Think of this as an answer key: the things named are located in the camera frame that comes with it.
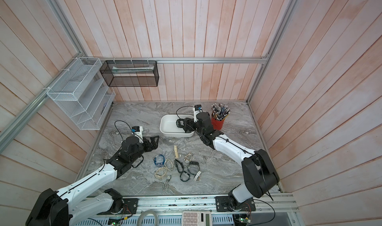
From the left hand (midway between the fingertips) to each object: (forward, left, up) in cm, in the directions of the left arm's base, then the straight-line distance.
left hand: (153, 139), depth 84 cm
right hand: (+12, -21, +5) cm, 24 cm away
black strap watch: (-12, -14, -12) cm, 22 cm away
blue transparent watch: (-7, -2, -13) cm, 15 cm away
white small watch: (-18, -25, -8) cm, 32 cm away
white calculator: (-36, -24, -10) cm, 45 cm away
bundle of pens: (+17, -39, +6) cm, 43 cm away
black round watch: (-10, -23, -8) cm, 27 cm away
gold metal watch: (-5, -20, -13) cm, 24 cm away
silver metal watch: (-18, -9, -12) cm, 23 cm away
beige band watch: (-17, -4, -11) cm, 21 cm away
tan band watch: (-10, -10, -11) cm, 18 cm away
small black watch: (-15, -19, -11) cm, 27 cm away
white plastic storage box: (+17, -6, -12) cm, 22 cm away
